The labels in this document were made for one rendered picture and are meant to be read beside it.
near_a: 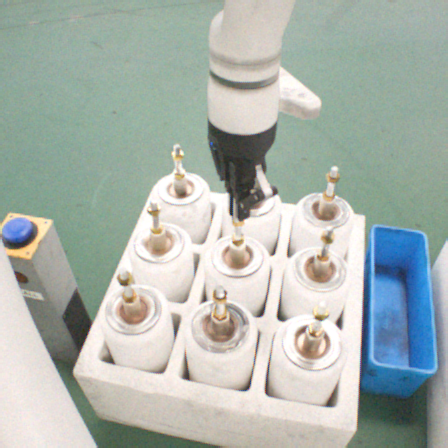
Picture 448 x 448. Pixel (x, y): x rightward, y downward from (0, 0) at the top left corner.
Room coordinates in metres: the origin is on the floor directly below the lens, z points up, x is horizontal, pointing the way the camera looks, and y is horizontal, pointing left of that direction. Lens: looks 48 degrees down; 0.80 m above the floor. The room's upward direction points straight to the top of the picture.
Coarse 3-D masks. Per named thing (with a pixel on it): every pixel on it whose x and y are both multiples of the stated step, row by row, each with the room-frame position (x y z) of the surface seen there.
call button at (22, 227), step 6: (12, 222) 0.42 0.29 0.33; (18, 222) 0.42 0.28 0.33; (24, 222) 0.42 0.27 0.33; (6, 228) 0.41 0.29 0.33; (12, 228) 0.41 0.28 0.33; (18, 228) 0.41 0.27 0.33; (24, 228) 0.41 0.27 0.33; (30, 228) 0.42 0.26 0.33; (6, 234) 0.40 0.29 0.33; (12, 234) 0.40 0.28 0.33; (18, 234) 0.40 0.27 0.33; (24, 234) 0.41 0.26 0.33; (12, 240) 0.40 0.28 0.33; (18, 240) 0.40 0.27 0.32
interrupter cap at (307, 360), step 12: (300, 324) 0.32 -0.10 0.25; (324, 324) 0.32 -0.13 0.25; (288, 336) 0.30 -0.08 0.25; (300, 336) 0.30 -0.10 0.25; (324, 336) 0.30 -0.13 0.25; (336, 336) 0.30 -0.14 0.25; (288, 348) 0.28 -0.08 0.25; (300, 348) 0.28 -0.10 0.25; (324, 348) 0.28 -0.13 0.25; (336, 348) 0.28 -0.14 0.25; (300, 360) 0.27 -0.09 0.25; (312, 360) 0.27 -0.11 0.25; (324, 360) 0.26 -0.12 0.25; (336, 360) 0.26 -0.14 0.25
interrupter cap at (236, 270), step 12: (228, 240) 0.46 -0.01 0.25; (252, 240) 0.46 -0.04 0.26; (216, 252) 0.44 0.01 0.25; (228, 252) 0.44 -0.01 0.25; (252, 252) 0.44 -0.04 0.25; (216, 264) 0.41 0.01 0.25; (228, 264) 0.41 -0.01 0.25; (240, 264) 0.42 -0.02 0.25; (252, 264) 0.41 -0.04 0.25; (228, 276) 0.39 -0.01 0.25; (240, 276) 0.39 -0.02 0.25
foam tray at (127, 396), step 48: (288, 240) 0.52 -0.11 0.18; (192, 288) 0.42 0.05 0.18; (96, 336) 0.34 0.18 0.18; (96, 384) 0.27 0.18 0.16; (144, 384) 0.27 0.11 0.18; (192, 384) 0.27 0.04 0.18; (336, 384) 0.28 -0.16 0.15; (192, 432) 0.25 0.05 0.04; (240, 432) 0.23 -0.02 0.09; (288, 432) 0.22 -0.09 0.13; (336, 432) 0.20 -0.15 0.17
